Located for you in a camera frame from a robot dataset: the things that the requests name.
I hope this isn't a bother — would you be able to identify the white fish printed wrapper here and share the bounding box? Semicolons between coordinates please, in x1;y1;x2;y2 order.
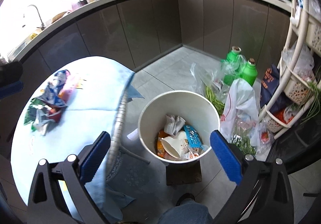
180;147;205;160

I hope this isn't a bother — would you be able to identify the right green plastic bottle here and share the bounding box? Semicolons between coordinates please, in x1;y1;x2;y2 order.
240;58;258;86

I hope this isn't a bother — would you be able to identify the chrome sink faucet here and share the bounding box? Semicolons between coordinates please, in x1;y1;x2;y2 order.
23;4;47;31

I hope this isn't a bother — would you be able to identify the blue owl silver snack bag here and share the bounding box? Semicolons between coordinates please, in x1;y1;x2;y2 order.
31;69;70;135

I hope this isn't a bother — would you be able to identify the green snack wrapper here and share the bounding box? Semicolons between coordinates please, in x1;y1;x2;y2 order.
24;98;49;132

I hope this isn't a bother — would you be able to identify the light blue cartoon tablecloth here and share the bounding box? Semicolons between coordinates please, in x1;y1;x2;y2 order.
10;56;145;223

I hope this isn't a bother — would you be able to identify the white round trash bin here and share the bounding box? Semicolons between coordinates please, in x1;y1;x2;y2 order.
138;90;220;165

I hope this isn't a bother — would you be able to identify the clear bag of green beans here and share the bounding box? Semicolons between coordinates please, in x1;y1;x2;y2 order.
190;63;225;116

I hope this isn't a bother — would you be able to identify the blue blister pill pack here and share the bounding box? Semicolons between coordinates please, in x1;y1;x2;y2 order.
183;125;203;149

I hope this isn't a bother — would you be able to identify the clear bag of green herbs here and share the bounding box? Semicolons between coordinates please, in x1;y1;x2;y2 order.
231;118;274;156

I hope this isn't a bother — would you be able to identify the left green plastic bottle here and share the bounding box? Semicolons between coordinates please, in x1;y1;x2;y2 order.
221;46;246;86

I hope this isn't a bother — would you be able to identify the white patterned paper cup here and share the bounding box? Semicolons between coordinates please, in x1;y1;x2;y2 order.
160;130;189;160

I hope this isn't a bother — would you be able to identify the green plastic bottle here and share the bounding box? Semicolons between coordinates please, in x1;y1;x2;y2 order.
221;46;246;86
240;58;258;86

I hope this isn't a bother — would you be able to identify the grey kitchen cabinet counter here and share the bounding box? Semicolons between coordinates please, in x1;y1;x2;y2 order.
16;0;290;88

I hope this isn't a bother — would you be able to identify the white plastic shopping bag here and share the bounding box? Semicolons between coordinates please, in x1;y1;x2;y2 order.
220;78;258;143

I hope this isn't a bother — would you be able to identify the white plastic storage rack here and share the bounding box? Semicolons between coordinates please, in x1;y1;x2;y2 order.
259;0;320;139

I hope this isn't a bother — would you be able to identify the wicker round table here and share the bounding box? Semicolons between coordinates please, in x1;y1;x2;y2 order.
105;91;150;183

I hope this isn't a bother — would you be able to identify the paper leaflet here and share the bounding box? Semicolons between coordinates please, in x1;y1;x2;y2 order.
163;114;186;136

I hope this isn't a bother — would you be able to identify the navy blue shopping bag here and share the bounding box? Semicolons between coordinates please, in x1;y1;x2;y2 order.
260;64;291;114

